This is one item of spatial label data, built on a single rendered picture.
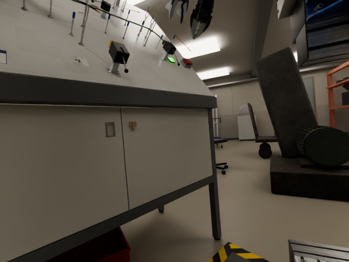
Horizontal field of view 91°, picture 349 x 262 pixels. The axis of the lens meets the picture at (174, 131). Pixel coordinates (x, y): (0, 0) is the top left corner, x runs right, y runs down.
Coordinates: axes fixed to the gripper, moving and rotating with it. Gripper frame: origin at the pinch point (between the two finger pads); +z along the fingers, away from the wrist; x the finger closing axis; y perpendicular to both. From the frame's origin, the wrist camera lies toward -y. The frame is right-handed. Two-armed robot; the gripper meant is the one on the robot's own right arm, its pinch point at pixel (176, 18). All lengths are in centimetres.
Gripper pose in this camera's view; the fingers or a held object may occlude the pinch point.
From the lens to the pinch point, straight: 104.2
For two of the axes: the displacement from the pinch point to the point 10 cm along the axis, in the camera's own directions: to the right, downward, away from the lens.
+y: -7.0, -4.4, 5.6
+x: -6.8, 1.6, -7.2
